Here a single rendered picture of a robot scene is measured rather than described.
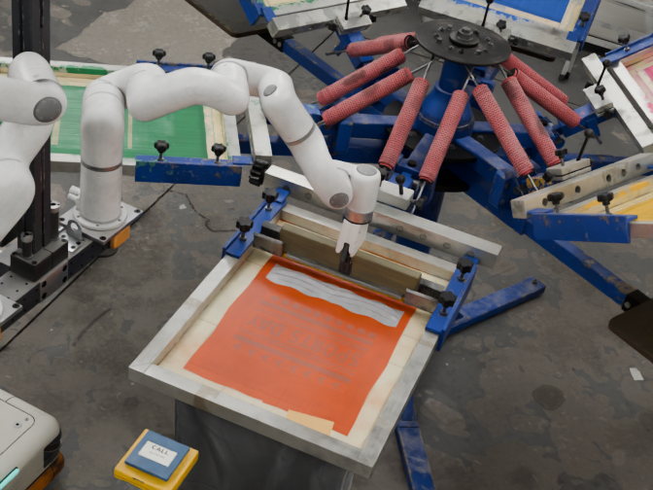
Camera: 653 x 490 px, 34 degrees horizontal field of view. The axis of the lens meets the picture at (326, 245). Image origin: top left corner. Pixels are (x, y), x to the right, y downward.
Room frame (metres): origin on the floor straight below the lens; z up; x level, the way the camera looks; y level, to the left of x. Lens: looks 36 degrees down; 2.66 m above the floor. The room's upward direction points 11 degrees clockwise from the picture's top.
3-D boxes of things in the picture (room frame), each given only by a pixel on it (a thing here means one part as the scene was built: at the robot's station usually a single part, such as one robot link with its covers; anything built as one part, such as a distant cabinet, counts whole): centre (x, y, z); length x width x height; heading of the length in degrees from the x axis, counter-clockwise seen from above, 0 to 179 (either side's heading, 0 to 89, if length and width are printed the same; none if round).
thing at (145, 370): (2.00, -0.01, 0.97); 0.79 x 0.58 x 0.04; 164
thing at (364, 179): (2.19, -0.02, 1.25); 0.15 x 0.10 x 0.11; 105
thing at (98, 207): (2.04, 0.56, 1.21); 0.16 x 0.13 x 0.15; 69
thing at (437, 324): (2.16, -0.34, 0.98); 0.30 x 0.05 x 0.07; 164
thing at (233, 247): (2.31, 0.20, 0.98); 0.30 x 0.05 x 0.07; 164
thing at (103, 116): (2.04, 0.55, 1.37); 0.13 x 0.10 x 0.16; 15
